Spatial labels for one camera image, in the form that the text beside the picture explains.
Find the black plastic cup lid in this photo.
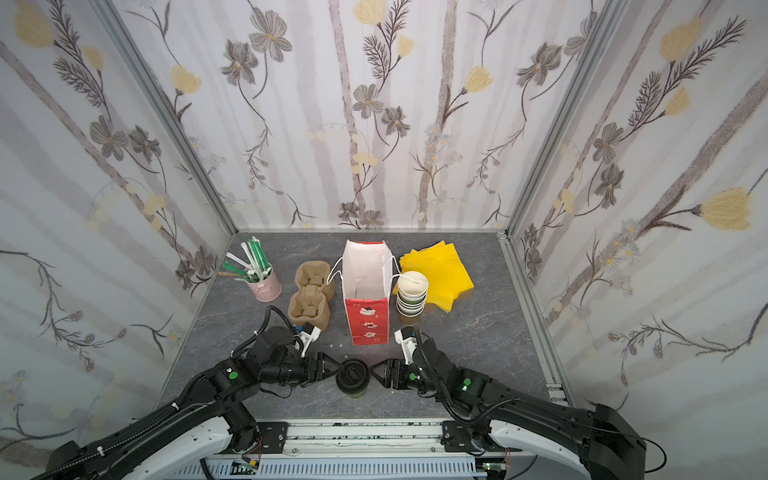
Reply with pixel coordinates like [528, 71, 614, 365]
[335, 359, 371, 391]

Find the green white paper cup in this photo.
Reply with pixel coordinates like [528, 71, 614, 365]
[342, 389, 366, 399]

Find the red white paper bag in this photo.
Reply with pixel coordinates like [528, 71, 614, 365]
[326, 240, 399, 346]

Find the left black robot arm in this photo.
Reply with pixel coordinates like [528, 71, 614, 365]
[37, 306, 341, 479]

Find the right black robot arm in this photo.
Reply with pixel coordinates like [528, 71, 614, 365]
[370, 327, 653, 479]

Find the brown pulp cup carrier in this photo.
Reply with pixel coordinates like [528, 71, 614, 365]
[288, 260, 335, 331]

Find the pink metal bucket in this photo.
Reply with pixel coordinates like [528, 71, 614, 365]
[248, 271, 282, 303]

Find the stack of paper cups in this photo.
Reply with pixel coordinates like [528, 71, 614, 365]
[396, 271, 429, 326]

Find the yellow paper napkins stack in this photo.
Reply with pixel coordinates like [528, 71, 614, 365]
[399, 241, 474, 313]

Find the green and white straws bundle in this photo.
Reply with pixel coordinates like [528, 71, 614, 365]
[221, 237, 274, 283]

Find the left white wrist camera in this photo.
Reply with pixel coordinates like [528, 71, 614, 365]
[296, 324, 322, 358]

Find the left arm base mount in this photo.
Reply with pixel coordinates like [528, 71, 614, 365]
[243, 422, 289, 456]

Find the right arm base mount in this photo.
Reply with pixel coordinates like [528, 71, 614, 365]
[440, 420, 521, 456]

